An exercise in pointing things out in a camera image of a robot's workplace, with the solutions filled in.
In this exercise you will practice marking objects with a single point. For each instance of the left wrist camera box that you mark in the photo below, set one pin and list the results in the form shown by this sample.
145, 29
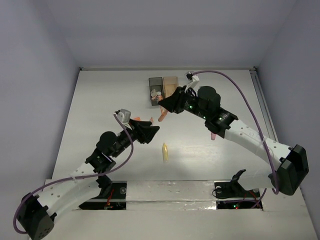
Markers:
124, 116

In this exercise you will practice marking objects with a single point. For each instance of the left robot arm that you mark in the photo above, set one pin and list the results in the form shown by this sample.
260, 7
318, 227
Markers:
38, 210

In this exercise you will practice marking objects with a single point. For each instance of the aluminium side rail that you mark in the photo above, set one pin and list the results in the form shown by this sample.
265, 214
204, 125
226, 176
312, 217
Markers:
268, 120

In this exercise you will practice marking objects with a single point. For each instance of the pink utility knife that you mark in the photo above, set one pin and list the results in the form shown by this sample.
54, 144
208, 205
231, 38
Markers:
213, 136

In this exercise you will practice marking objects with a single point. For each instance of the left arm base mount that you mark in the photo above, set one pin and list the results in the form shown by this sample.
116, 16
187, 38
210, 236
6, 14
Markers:
112, 196

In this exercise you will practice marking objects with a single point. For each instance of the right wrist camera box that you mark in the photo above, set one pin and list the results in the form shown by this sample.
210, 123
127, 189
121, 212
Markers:
193, 79

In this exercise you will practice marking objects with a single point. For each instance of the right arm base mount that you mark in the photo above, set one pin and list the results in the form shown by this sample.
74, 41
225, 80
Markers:
230, 195

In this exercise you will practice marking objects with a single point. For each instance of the clear plastic bin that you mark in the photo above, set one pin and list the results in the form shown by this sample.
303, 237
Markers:
183, 80

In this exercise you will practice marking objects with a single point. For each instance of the orange utility knife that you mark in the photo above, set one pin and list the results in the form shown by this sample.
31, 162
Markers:
164, 113

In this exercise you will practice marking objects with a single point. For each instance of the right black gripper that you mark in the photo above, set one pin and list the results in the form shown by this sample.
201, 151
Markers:
170, 103

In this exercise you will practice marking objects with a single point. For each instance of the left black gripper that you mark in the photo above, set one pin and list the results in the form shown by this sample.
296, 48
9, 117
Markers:
139, 131

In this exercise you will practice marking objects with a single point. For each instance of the pink correction tape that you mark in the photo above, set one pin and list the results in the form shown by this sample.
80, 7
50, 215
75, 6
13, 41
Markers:
157, 96

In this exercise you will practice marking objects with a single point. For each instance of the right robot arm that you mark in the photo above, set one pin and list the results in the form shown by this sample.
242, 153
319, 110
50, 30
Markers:
290, 164

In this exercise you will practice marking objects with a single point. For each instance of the smoky grey plastic bin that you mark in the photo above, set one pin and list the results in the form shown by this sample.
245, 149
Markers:
155, 83

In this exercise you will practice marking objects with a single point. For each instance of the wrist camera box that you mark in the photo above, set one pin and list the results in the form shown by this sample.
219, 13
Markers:
193, 79
124, 116

